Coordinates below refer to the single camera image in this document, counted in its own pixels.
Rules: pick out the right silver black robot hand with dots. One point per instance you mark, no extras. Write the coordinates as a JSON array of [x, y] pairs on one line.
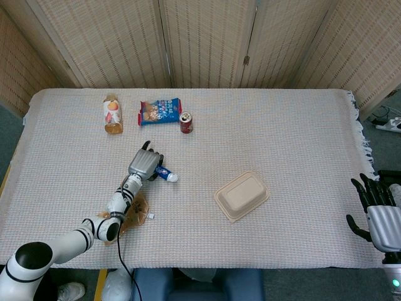
[[385, 225]]

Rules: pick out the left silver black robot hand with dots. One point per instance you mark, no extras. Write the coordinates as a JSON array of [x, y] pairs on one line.
[[144, 161]]

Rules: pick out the small blue white bottle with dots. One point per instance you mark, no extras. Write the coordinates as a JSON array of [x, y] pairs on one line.
[[164, 172]]

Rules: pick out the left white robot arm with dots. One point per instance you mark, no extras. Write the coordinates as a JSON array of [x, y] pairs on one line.
[[69, 241]]

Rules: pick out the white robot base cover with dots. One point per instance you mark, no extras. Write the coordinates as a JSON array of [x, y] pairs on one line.
[[116, 285]]

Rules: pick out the white shoe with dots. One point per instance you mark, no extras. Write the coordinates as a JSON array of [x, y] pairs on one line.
[[70, 291], [396, 189]]

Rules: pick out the amber spout pouch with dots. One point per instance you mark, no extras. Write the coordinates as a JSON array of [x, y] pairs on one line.
[[139, 210]]

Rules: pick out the black box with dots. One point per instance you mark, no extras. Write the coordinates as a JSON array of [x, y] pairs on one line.
[[390, 175]]

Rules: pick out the blue snack bag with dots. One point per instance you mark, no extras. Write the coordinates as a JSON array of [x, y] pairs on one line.
[[159, 111]]

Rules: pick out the orange juice bottle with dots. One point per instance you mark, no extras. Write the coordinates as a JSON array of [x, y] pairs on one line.
[[112, 116]]

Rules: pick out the red drink can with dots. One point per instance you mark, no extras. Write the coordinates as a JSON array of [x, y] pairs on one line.
[[186, 125]]

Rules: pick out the white power strip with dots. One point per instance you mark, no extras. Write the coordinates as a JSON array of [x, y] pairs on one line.
[[390, 124]]

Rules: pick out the beige food container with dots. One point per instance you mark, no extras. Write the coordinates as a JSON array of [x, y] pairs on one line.
[[242, 197]]

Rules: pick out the white woven tablecloth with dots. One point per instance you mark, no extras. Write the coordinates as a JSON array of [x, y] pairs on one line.
[[250, 141]]

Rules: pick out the woven folding screen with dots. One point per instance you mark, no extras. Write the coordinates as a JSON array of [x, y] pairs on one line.
[[203, 40]]

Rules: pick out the blue chair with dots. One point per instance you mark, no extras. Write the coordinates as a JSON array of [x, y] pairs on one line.
[[244, 285]]

